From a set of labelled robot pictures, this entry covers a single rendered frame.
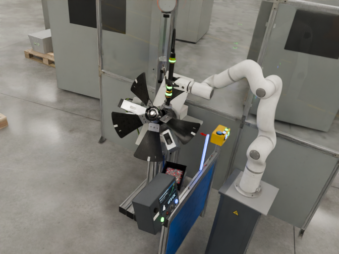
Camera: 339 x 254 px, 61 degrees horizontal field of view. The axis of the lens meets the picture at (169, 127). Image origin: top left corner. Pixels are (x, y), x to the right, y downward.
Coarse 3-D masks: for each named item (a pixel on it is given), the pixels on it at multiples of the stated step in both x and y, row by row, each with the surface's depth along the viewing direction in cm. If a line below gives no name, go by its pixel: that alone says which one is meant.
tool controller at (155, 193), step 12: (156, 180) 154; (168, 180) 152; (144, 192) 146; (156, 192) 145; (168, 192) 150; (144, 204) 138; (156, 204) 141; (168, 204) 152; (144, 216) 141; (156, 216) 143; (168, 216) 154; (144, 228) 146; (156, 228) 144
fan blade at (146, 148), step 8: (144, 136) 214; (152, 136) 216; (144, 144) 213; (152, 144) 215; (160, 144) 219; (136, 152) 212; (144, 152) 213; (152, 152) 215; (160, 152) 217; (144, 160) 213; (152, 160) 214; (160, 160) 215
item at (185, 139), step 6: (168, 120) 214; (174, 120) 215; (180, 120) 216; (168, 126) 210; (174, 126) 210; (180, 126) 211; (186, 126) 212; (192, 126) 212; (198, 126) 212; (174, 132) 207; (180, 132) 207; (186, 132) 208; (180, 138) 205; (186, 138) 205
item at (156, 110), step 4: (148, 108) 216; (152, 108) 216; (156, 108) 214; (148, 112) 215; (156, 112) 214; (160, 112) 215; (164, 112) 223; (148, 116) 215; (152, 116) 214; (156, 116) 212; (152, 120) 213; (156, 120) 214; (160, 124) 222
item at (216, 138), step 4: (216, 128) 234; (220, 128) 234; (224, 128) 235; (216, 132) 228; (228, 132) 233; (212, 136) 228; (216, 136) 226; (220, 136) 225; (224, 136) 226; (228, 136) 239; (212, 140) 230; (216, 140) 228; (220, 140) 226; (224, 140) 232; (216, 144) 230; (220, 144) 228
